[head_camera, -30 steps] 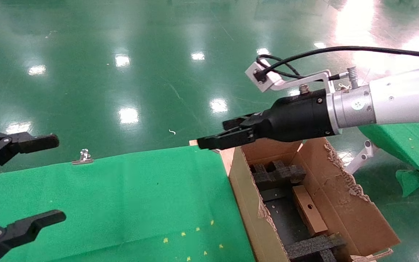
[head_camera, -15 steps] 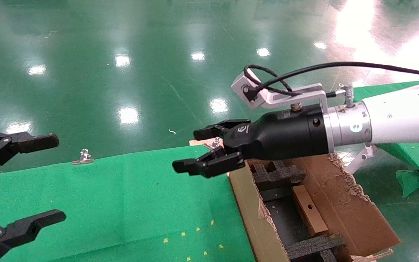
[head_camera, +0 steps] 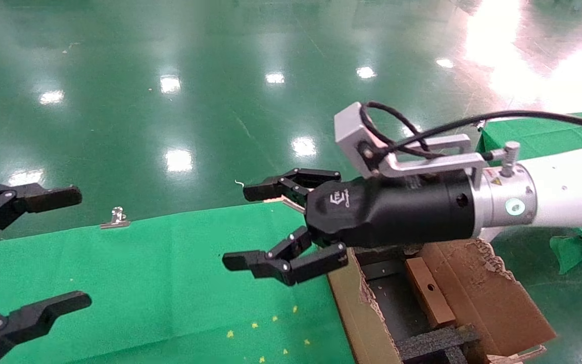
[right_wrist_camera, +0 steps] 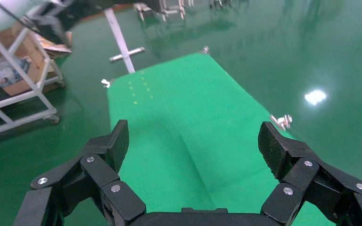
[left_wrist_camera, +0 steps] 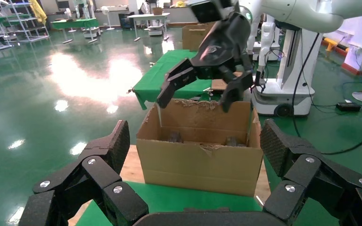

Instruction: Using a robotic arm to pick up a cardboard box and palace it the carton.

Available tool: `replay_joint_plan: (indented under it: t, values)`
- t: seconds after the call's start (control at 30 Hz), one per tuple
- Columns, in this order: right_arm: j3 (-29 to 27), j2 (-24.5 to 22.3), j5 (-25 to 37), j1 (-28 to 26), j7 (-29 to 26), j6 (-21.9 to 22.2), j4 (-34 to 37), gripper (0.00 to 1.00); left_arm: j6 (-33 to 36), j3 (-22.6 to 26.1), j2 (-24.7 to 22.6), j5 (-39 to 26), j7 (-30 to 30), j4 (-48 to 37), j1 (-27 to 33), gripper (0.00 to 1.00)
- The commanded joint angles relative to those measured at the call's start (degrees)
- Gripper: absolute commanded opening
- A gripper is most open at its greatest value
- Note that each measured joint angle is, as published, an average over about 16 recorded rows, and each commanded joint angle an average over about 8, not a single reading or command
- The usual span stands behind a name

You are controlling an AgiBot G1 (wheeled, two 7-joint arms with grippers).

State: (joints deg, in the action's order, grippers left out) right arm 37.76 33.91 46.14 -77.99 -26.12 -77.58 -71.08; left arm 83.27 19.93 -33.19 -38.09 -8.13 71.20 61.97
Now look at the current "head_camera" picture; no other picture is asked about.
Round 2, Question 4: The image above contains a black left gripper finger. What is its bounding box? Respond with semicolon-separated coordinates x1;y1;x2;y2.
0;183;83;252
0;292;93;364

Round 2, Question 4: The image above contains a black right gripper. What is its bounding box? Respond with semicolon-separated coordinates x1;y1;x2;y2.
222;168;476;287

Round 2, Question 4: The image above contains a small brown cardboard box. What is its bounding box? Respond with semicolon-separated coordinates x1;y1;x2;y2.
405;257;457;329

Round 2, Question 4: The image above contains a large open cardboard carton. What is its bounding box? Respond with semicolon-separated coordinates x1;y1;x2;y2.
327;238;558;364

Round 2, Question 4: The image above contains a large green tablecloth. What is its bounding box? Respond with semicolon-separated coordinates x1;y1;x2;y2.
0;201;356;364

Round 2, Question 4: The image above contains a black foam insert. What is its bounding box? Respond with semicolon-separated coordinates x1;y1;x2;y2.
354;245;481;364

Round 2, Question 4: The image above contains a green cloth side table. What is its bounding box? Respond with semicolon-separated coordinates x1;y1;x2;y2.
475;109;582;276

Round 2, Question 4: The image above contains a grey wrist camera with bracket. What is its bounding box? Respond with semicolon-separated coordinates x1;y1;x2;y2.
334;101;521;180

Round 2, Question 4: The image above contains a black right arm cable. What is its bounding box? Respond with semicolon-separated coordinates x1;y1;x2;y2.
359;101;582;160

